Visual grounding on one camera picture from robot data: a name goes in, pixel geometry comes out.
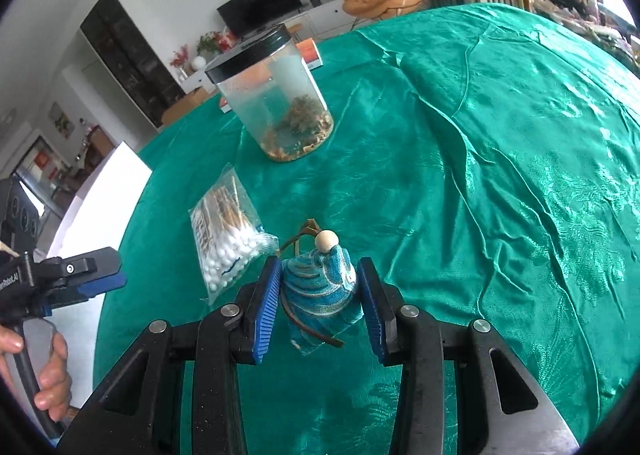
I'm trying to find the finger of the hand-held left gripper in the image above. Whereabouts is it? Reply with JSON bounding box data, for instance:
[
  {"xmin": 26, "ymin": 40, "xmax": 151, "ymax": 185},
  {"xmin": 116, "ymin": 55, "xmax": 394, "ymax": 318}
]
[{"xmin": 45, "ymin": 246, "xmax": 127, "ymax": 310}]

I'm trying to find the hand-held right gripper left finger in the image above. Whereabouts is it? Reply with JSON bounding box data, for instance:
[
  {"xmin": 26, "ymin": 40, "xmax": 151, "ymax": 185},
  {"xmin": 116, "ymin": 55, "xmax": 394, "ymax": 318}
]
[{"xmin": 57, "ymin": 255, "xmax": 284, "ymax": 455}]

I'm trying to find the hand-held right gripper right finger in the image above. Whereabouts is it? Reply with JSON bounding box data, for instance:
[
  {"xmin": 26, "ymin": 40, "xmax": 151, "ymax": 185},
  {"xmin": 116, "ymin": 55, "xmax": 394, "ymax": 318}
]
[{"xmin": 356, "ymin": 256, "xmax": 581, "ymax": 455}]

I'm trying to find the blue striped pouch with bead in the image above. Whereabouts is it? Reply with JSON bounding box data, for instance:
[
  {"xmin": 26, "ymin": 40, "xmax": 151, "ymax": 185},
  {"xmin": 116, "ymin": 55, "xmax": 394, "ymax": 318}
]
[{"xmin": 277, "ymin": 219, "xmax": 366, "ymax": 358}]

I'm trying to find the person's left hand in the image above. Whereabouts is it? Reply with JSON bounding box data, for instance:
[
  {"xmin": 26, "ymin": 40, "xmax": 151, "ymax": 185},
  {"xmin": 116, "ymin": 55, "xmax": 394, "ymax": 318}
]
[{"xmin": 0, "ymin": 324, "xmax": 69, "ymax": 423}]

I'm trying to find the bag of cotton swabs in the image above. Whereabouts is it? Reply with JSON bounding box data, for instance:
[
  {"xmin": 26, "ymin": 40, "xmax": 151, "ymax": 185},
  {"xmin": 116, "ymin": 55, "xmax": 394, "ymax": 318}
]
[{"xmin": 189, "ymin": 162, "xmax": 280, "ymax": 306}]

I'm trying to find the white board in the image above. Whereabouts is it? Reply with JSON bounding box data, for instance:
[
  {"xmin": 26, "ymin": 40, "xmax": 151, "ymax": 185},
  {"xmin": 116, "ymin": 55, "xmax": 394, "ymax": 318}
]
[{"xmin": 47, "ymin": 141, "xmax": 153, "ymax": 411}]

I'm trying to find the brown cardboard carton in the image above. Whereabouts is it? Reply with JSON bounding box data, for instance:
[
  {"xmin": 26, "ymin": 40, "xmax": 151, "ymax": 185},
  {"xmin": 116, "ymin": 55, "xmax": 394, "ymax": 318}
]
[{"xmin": 162, "ymin": 88, "xmax": 221, "ymax": 127}]

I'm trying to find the clear plastic jar black lid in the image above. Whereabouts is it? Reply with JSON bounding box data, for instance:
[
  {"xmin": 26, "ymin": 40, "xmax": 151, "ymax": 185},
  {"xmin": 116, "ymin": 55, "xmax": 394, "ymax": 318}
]
[{"xmin": 204, "ymin": 24, "xmax": 334, "ymax": 163}]

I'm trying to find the dark display cabinet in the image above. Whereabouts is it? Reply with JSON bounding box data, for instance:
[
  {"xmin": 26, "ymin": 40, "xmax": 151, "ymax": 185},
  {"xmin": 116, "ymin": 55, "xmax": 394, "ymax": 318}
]
[{"xmin": 80, "ymin": 0, "xmax": 186, "ymax": 128}]

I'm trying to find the red flower arrangement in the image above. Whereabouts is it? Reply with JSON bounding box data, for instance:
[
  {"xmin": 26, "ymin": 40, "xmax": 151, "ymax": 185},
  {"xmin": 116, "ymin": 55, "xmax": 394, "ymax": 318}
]
[{"xmin": 170, "ymin": 45, "xmax": 191, "ymax": 78}]

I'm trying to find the orange white box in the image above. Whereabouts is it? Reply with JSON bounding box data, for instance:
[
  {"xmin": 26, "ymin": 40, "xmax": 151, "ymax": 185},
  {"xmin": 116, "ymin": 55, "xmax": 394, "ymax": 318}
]
[{"xmin": 297, "ymin": 38, "xmax": 324, "ymax": 72}]

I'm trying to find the leafy plant with red flowers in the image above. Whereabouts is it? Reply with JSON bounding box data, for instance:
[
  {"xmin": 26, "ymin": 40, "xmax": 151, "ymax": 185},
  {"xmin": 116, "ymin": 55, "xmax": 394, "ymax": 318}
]
[{"xmin": 196, "ymin": 30, "xmax": 236, "ymax": 56}]

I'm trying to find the white low cabinet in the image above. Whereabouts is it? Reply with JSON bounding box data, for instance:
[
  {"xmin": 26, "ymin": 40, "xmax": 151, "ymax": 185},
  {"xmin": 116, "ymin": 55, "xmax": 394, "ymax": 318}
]
[{"xmin": 177, "ymin": 0, "xmax": 361, "ymax": 101}]

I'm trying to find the black flat television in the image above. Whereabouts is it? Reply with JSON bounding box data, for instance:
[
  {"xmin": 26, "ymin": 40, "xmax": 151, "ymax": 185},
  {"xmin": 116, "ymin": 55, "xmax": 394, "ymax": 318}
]
[{"xmin": 216, "ymin": 0, "xmax": 303, "ymax": 38}]

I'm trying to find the pile of household clutter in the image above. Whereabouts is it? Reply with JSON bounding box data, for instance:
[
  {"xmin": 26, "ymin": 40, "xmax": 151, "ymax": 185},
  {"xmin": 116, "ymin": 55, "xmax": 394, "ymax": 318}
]
[{"xmin": 530, "ymin": 0, "xmax": 640, "ymax": 81}]

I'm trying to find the framed wall picture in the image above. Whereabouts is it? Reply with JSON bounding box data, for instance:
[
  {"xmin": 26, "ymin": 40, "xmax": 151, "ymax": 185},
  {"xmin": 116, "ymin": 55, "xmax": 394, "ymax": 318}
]
[{"xmin": 50, "ymin": 102, "xmax": 76, "ymax": 138}]

